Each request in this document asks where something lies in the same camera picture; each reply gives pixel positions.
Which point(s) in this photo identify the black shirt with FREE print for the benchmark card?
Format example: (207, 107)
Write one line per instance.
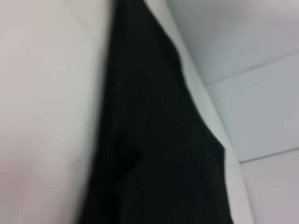
(151, 128)

